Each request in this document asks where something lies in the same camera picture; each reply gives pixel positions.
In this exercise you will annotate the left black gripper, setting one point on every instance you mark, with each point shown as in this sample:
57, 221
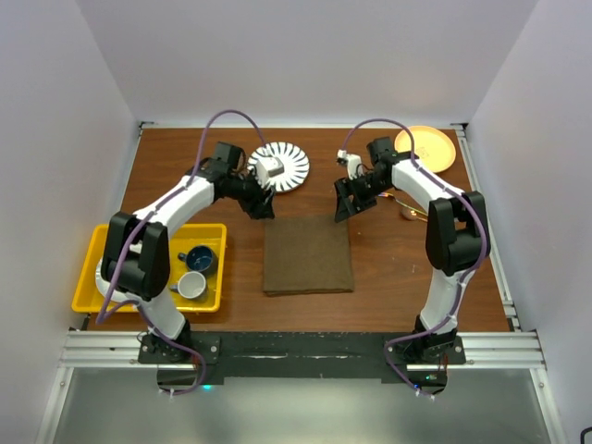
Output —
261, 205

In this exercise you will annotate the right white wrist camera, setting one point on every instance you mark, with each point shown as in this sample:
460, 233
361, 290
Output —
352, 162

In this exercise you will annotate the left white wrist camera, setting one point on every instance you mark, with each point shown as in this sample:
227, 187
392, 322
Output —
266, 168

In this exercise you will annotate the white blue striped plate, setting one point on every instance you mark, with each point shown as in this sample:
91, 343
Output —
294, 160

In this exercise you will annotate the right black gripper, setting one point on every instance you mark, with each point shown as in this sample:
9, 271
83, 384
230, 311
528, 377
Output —
344, 206

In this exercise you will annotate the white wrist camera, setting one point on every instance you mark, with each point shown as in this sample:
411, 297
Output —
266, 168
352, 162

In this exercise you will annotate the white grey mug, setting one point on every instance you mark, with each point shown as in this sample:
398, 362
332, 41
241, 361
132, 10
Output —
191, 286

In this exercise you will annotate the brown cloth napkin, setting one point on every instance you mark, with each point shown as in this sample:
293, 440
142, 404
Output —
307, 255

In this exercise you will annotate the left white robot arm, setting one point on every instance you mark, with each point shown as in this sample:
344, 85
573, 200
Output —
135, 267

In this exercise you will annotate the orange plate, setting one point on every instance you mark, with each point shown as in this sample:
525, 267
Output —
433, 147

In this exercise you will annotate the yellow plastic bin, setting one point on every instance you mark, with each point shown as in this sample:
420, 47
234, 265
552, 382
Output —
88, 296

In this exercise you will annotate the aluminium frame rail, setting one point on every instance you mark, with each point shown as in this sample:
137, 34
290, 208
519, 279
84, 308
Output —
120, 349

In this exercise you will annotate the copper spoon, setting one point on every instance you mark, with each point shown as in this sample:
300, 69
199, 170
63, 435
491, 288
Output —
413, 215

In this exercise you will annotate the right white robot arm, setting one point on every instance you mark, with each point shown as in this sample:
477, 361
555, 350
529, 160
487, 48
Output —
456, 240

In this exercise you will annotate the dark blue mug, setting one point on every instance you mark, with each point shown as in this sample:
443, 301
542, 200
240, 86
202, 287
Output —
201, 259

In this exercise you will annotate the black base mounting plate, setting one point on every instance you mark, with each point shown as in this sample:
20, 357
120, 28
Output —
345, 355

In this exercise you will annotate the white paper plate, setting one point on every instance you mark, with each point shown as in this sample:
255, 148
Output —
99, 277

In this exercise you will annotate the iridescent fork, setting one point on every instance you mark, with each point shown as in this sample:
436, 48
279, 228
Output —
408, 207

